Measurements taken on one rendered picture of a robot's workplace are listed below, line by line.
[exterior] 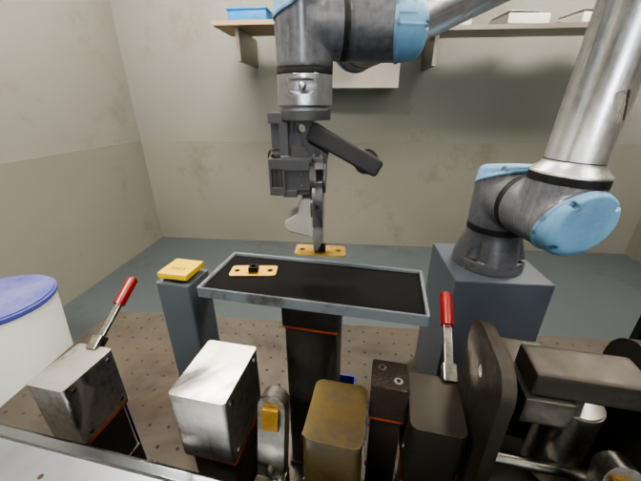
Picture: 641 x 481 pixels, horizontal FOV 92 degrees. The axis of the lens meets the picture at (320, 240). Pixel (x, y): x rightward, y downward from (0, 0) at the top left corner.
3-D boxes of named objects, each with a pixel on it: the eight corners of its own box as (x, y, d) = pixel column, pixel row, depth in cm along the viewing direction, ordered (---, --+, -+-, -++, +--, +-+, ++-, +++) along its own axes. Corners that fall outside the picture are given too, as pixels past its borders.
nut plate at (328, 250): (294, 255, 51) (294, 248, 50) (297, 245, 54) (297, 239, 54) (345, 257, 50) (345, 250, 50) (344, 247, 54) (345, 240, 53)
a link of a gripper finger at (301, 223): (287, 249, 51) (285, 194, 48) (322, 249, 51) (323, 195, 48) (284, 256, 49) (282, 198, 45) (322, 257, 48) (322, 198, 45)
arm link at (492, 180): (503, 213, 76) (517, 156, 70) (546, 233, 63) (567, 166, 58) (456, 214, 74) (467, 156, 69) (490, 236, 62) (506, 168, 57)
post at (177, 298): (192, 440, 75) (152, 283, 57) (208, 412, 81) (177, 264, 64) (220, 447, 73) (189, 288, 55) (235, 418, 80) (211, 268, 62)
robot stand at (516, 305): (414, 356, 100) (432, 242, 83) (479, 360, 98) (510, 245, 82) (428, 412, 81) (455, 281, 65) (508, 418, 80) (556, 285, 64)
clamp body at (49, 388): (94, 519, 61) (23, 384, 46) (138, 457, 71) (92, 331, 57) (127, 529, 59) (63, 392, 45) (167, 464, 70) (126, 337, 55)
